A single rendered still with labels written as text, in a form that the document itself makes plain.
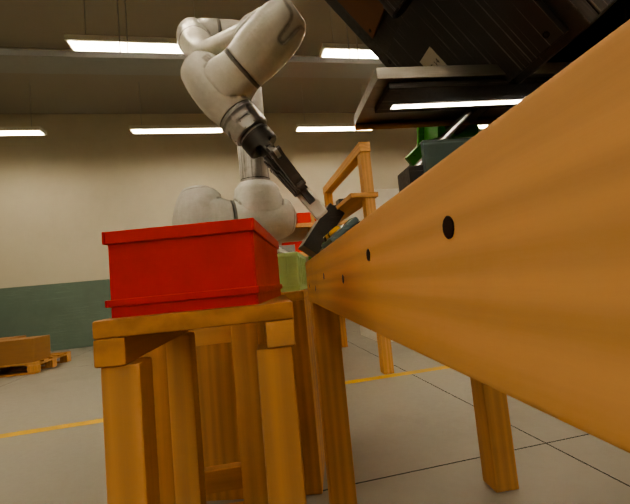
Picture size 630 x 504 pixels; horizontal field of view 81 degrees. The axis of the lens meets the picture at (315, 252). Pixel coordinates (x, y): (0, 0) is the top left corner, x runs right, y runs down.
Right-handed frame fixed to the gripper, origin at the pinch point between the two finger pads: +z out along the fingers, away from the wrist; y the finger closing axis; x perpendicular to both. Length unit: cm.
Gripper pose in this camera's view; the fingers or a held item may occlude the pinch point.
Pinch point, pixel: (312, 204)
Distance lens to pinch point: 82.4
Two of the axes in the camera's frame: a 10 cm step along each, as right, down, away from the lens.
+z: 6.5, 7.6, 0.0
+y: 1.1, -0.9, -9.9
